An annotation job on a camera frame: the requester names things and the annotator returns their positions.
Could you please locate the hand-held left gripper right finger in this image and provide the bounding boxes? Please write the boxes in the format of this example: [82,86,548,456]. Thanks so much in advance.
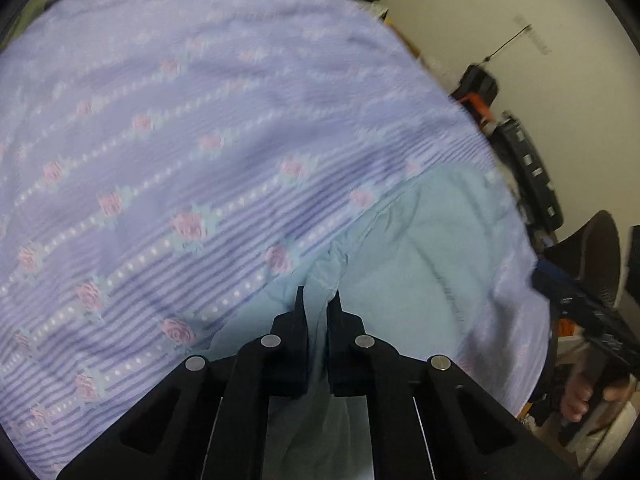
[326,290,577,480]

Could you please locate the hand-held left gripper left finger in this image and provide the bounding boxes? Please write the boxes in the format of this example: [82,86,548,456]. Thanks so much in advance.
[56,285,309,480]

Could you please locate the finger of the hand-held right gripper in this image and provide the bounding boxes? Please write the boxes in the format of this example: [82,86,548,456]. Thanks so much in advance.
[531,259,576,307]

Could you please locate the light blue pants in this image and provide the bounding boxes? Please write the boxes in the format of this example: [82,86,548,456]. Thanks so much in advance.
[207,164,533,480]

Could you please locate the person's right hand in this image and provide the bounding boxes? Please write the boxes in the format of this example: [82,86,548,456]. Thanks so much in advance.
[561,369,632,424]

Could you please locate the black office chair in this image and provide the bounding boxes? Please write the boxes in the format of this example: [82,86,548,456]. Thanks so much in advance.
[542,210,623,308]

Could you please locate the black and orange device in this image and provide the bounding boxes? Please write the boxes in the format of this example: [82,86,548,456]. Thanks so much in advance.
[448,63,501,133]

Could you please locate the purple floral blanket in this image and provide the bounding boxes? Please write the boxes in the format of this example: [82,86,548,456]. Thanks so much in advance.
[0,0,553,478]

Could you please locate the green cloth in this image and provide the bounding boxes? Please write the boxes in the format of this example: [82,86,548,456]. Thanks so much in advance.
[4,0,68,48]

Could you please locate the black wall cable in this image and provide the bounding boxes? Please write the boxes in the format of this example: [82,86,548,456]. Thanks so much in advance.
[481,24,532,67]

